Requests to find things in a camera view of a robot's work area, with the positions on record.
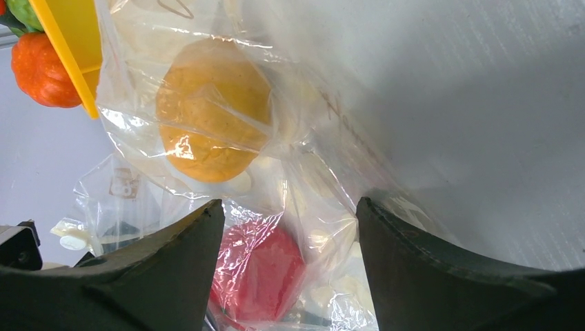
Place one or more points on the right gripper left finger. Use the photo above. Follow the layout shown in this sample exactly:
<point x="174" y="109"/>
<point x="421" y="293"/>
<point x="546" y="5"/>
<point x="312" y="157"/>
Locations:
<point x="160" y="282"/>

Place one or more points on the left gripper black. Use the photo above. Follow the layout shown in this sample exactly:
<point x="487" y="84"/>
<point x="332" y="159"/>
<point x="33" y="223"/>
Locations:
<point x="20" y="246"/>

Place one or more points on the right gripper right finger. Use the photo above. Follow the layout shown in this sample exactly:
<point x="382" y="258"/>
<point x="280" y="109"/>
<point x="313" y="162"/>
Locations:
<point x="421" y="282"/>

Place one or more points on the red apple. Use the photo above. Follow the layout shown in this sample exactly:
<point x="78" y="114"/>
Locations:
<point x="258" y="275"/>

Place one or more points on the orange pumpkin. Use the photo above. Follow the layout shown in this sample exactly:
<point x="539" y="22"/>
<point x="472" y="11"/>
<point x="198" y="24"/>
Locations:
<point x="40" y="74"/>

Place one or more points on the yellow orange potato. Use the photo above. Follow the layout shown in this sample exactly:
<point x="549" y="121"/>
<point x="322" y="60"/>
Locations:
<point x="214" y="111"/>

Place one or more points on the clear zip top bag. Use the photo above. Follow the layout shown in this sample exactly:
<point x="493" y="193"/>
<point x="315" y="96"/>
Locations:
<point x="306" y="179"/>

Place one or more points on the green cabbage ball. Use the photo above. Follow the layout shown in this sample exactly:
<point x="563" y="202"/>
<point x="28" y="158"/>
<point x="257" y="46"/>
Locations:
<point x="21" y="15"/>

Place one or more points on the yellow plastic tray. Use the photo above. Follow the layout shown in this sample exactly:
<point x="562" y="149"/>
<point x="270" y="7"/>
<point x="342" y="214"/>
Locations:
<point x="73" y="29"/>

